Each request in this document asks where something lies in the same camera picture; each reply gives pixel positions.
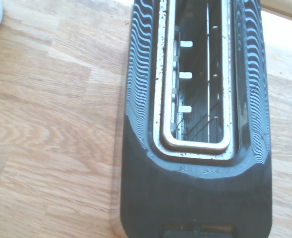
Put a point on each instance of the black glossy slot toaster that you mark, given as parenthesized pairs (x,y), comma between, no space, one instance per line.
(195,188)

